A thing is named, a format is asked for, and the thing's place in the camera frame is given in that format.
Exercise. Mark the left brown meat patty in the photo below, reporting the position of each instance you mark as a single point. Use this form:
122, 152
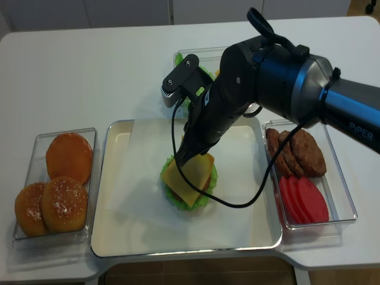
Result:
273, 145

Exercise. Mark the white parchment paper sheet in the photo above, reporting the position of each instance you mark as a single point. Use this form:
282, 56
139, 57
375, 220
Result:
247, 220

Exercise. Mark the right brown meat patty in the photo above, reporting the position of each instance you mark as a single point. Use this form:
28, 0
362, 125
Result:
308, 154

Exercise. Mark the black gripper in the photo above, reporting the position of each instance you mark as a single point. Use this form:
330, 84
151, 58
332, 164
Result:
214, 113

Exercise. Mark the clear lettuce and cheese container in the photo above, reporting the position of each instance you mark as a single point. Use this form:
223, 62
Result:
209, 61

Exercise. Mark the red tomato slice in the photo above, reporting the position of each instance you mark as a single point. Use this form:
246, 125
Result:
293, 190
288, 200
311, 201

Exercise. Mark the left red tomato slice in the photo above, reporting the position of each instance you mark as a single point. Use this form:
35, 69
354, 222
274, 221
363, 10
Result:
288, 200

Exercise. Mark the right red tomato slice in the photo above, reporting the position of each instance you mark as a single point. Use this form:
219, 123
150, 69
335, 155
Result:
311, 201

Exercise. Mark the clear bun container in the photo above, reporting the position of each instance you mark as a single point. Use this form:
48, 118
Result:
37, 172

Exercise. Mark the green lettuce in container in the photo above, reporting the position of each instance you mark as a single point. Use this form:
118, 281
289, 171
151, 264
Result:
190, 78

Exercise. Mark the sesame bun top left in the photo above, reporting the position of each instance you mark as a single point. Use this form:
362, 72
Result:
27, 210

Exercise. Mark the sesame bun top right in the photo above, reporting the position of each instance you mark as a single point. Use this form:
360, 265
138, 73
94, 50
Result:
64, 205

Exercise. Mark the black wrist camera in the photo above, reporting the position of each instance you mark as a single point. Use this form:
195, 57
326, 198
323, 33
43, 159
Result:
171, 98

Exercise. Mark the middle red tomato slice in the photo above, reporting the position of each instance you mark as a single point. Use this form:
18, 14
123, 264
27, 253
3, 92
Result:
293, 190

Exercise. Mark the clear patty and tomato container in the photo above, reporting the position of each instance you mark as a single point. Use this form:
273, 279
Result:
332, 187

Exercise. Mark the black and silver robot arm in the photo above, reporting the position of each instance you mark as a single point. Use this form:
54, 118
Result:
286, 80

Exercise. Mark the sesame bun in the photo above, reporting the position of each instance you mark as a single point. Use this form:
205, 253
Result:
64, 205
27, 210

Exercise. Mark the brown meat patty on burger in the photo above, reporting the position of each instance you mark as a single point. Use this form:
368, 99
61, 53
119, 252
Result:
177, 197

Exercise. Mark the smooth orange bun half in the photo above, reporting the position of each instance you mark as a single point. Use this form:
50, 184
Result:
70, 155

